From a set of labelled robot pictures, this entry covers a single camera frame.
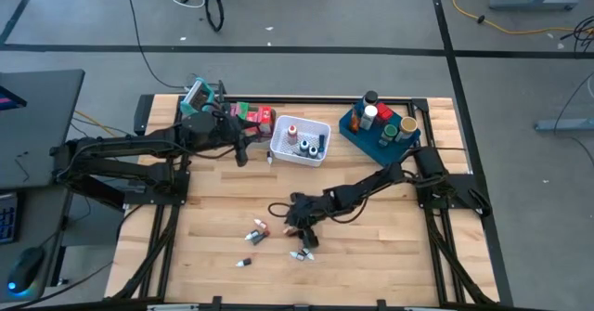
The black lid spice jar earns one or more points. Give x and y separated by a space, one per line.
370 97

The dark grey keyboard shelf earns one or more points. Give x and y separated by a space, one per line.
42 209

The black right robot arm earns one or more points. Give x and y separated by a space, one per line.
371 183

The long red white-label carton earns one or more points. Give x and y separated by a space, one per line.
267 120

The black desk top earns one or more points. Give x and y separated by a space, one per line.
42 125

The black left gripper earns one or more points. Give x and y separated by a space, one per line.
229 130

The small dropper bottle white cap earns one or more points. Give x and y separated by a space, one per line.
297 255
307 254

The white perforated plastic basket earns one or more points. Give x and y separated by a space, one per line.
308 127

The black computer mouse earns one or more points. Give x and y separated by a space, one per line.
25 269

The white lid seasoning jar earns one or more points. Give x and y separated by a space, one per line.
369 113

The pink carton box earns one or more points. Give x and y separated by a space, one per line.
235 111

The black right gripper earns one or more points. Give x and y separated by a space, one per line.
304 209

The blue food colouring bottle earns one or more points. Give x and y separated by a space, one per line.
313 151

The computer monitor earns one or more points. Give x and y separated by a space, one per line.
9 99

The orange food colouring bottle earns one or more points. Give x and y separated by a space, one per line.
292 132

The blue plastic tray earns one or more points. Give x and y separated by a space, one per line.
371 144

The small dark blue bottle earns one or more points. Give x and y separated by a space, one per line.
321 143

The black aluminium table frame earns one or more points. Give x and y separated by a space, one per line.
315 101

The tan lid spice jar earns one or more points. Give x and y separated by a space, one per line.
408 125

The black food colouring bottle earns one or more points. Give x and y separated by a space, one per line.
304 146

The amber sauce bottle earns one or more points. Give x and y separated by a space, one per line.
355 120

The green carton box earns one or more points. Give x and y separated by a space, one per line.
242 108

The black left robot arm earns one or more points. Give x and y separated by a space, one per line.
130 144

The red carton box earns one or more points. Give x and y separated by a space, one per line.
254 112

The black keyboard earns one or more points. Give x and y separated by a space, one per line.
8 218

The red lid paprika tin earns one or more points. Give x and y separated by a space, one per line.
384 112

